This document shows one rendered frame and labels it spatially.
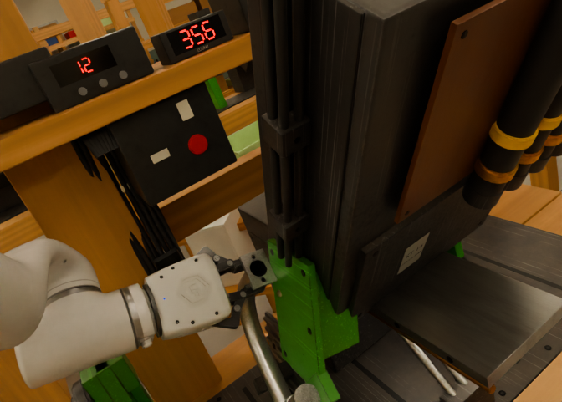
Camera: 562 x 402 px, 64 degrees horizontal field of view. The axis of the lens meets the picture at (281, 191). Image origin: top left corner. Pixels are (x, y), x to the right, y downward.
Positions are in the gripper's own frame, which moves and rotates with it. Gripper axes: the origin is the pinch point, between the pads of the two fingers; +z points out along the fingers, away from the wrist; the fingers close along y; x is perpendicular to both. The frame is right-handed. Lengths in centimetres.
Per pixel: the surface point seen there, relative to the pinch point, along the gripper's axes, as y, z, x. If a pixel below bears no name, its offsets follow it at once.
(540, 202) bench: -4, 86, 14
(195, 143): 23.3, -0.9, -3.7
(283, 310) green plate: -6.7, 2.8, 0.5
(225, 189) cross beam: 26.2, 10.5, 20.9
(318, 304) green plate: -9.3, 3.7, -9.3
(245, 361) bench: -7.2, 6.1, 41.8
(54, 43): 715, 51, 605
